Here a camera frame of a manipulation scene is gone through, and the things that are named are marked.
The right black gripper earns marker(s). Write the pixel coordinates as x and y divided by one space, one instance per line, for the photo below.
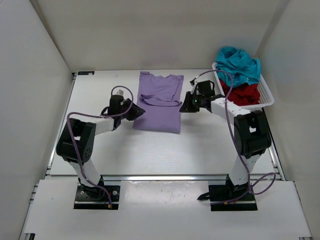
188 103

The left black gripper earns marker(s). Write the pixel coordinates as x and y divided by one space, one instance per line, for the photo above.
133 111

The purple t shirt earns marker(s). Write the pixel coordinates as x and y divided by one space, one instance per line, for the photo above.
160 97

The teal t shirt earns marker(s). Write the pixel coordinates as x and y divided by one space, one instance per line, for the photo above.
236 67

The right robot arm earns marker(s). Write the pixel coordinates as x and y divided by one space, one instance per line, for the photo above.
248 129

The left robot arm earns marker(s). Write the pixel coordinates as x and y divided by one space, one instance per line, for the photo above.
76 141

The red t shirt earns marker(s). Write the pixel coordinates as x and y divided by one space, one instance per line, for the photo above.
245 95

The black label sticker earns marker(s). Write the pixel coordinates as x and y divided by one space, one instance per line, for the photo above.
85 73

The white plastic basket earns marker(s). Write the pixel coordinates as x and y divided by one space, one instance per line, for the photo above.
266 97

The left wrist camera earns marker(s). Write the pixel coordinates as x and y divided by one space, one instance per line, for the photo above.
120 93

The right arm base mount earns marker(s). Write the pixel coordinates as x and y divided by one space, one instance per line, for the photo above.
227 198

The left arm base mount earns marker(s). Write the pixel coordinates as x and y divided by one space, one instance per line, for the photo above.
87 198

